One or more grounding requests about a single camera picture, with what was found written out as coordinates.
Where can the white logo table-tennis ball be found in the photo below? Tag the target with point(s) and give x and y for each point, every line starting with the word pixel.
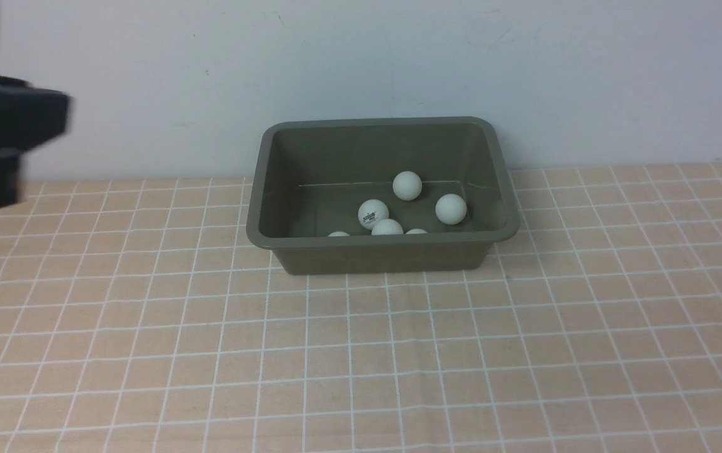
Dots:
pixel 371 212

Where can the olive green plastic bin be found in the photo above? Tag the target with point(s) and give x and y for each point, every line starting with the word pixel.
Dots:
pixel 312 176

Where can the checkered peach tablecloth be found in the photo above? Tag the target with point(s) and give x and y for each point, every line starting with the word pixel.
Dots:
pixel 135 316

